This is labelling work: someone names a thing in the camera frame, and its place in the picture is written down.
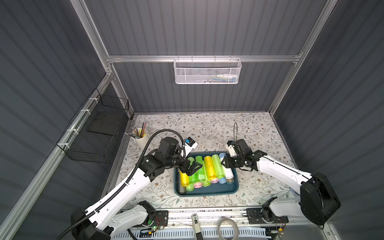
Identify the white wire wall basket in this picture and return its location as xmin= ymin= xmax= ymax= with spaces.
xmin=173 ymin=58 xmax=242 ymax=85

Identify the light green trash bag roll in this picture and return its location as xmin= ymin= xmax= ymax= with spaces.
xmin=212 ymin=154 xmax=225 ymax=179

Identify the pale green trash bag roll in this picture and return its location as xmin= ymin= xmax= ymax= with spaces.
xmin=202 ymin=179 xmax=211 ymax=187

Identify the white pen cup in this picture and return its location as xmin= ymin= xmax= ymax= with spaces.
xmin=127 ymin=122 xmax=150 ymax=149

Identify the dark green trash bag roll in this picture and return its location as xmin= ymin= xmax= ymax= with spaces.
xmin=195 ymin=156 xmax=206 ymax=183

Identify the pink trash bag roll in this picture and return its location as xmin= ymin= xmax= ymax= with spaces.
xmin=211 ymin=178 xmax=219 ymax=184
xmin=194 ymin=182 xmax=203 ymax=189

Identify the tape roll ring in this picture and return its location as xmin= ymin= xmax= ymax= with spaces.
xmin=216 ymin=217 xmax=240 ymax=240

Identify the grey trash bag roll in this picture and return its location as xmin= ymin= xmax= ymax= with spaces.
xmin=178 ymin=186 xmax=187 ymax=195

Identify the bright green trash bag roll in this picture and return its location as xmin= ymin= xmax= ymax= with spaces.
xmin=188 ymin=157 xmax=198 ymax=185

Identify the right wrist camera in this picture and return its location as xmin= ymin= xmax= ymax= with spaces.
xmin=226 ymin=141 xmax=238 ymax=157

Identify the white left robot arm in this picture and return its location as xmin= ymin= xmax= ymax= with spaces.
xmin=57 ymin=130 xmax=203 ymax=240

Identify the teal plastic storage box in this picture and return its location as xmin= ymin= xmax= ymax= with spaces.
xmin=174 ymin=169 xmax=240 ymax=197

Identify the grey handheld device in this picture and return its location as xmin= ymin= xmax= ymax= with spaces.
xmin=191 ymin=214 xmax=203 ymax=240

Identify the white blue trash bag roll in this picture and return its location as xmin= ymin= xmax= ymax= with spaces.
xmin=219 ymin=153 xmax=234 ymax=180

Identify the yellow trash bag roll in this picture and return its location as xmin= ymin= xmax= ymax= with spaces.
xmin=179 ymin=170 xmax=190 ymax=187
xmin=204 ymin=156 xmax=217 ymax=181

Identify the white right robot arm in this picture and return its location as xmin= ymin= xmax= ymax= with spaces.
xmin=222 ymin=139 xmax=341 ymax=226

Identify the black wire wall basket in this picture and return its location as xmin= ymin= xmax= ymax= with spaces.
xmin=57 ymin=91 xmax=130 ymax=164

